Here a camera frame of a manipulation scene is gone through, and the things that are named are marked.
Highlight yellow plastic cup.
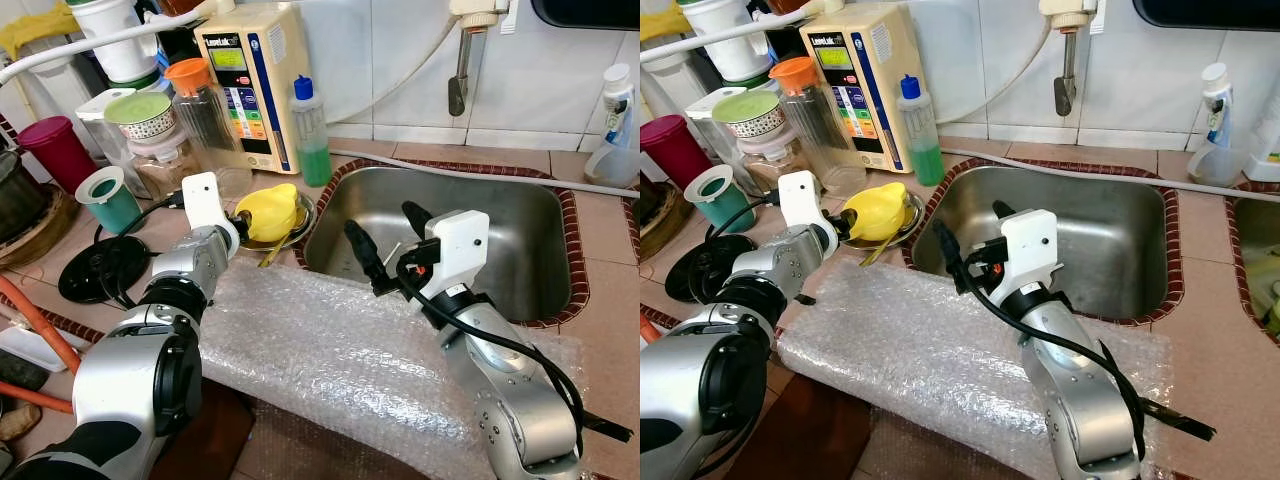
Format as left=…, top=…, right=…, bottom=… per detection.
left=842, top=181, right=914, bottom=244
left=235, top=182, right=302, bottom=245

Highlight stainless steel sink basin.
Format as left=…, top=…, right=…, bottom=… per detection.
left=303, top=167, right=573, bottom=323
left=907, top=166, right=1179, bottom=323

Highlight clear jar brown contents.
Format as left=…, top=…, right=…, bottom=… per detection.
left=735, top=132, right=803, bottom=193
left=125, top=132, right=203, bottom=201

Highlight thin white pipe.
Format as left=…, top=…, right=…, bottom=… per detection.
left=328, top=146, right=641, bottom=199
left=940, top=146, right=1280, bottom=201

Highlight green soap bottle blue cap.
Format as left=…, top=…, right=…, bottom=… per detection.
left=897, top=74, right=947, bottom=189
left=290, top=75, right=335, bottom=189

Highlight clear bubble wrap sheet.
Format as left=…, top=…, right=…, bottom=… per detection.
left=198, top=258, right=589, bottom=480
left=776, top=260, right=1175, bottom=480

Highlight clear jar orange lid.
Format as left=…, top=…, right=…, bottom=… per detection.
left=769, top=56, right=867, bottom=197
left=164, top=57, right=253, bottom=198

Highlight teal cup white rim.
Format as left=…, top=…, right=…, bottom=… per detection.
left=684, top=164, right=757, bottom=234
left=74, top=165, right=147, bottom=237

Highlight grey steel faucet spout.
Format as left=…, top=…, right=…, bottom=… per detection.
left=1052, top=28, right=1080, bottom=119
left=446, top=28, right=477, bottom=119

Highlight patterned container green lid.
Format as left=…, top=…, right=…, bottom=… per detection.
left=103, top=90, right=179, bottom=142
left=710, top=89, right=787, bottom=140

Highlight black round lid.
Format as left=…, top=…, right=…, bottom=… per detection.
left=664, top=232, right=758, bottom=305
left=57, top=234, right=153, bottom=307

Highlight clear container white lid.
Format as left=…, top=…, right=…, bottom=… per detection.
left=684, top=86, right=746, bottom=166
left=74, top=87, right=136, bottom=191

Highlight brown woven basket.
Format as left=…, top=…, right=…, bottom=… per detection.
left=640, top=178, right=693, bottom=265
left=0, top=150, right=79, bottom=271

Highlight magenta plastic cup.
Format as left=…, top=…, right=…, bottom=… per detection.
left=17, top=115, right=100, bottom=197
left=640, top=114, right=714, bottom=193

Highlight cream water ioniser appliance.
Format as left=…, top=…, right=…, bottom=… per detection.
left=194, top=4, right=313, bottom=177
left=797, top=4, right=928, bottom=175

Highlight white plastic jug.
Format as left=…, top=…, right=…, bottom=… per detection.
left=66, top=0, right=163, bottom=89
left=677, top=0, right=773, bottom=85

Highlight white blue tube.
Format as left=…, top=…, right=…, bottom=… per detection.
left=1199, top=61, right=1237, bottom=151
left=600, top=62, right=639, bottom=151

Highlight stainless sink basin with dishes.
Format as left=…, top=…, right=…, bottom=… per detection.
left=1228, top=185, right=1280, bottom=346

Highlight yellow cloth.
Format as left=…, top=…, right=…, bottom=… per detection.
left=0, top=5, right=81, bottom=61
left=640, top=4, right=693, bottom=45

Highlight white bottle yellow cap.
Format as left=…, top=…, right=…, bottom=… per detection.
left=1243, top=100, right=1280, bottom=184

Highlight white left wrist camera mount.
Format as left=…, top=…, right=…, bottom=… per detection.
left=181, top=171, right=234, bottom=233
left=777, top=169, right=827, bottom=231

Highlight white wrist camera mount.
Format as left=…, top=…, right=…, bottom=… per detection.
left=777, top=169, right=827, bottom=231
left=999, top=207, right=1062, bottom=293
left=181, top=171, right=234, bottom=233
left=424, top=209, right=492, bottom=297

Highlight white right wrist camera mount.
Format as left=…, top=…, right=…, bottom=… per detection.
left=424, top=209, right=492, bottom=297
left=999, top=207, right=1062, bottom=293

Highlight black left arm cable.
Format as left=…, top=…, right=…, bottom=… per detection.
left=98, top=192, right=191, bottom=309
left=705, top=192, right=783, bottom=301

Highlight thin translucent hose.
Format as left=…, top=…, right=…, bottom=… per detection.
left=940, top=25, right=1053, bottom=127
left=325, top=25, right=463, bottom=127

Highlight thick white hose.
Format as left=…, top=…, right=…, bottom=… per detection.
left=0, top=0, right=239, bottom=87
left=640, top=0, right=843, bottom=67

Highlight black cable tie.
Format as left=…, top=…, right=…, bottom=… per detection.
left=578, top=408, right=635, bottom=443
left=1138, top=396, right=1218, bottom=443

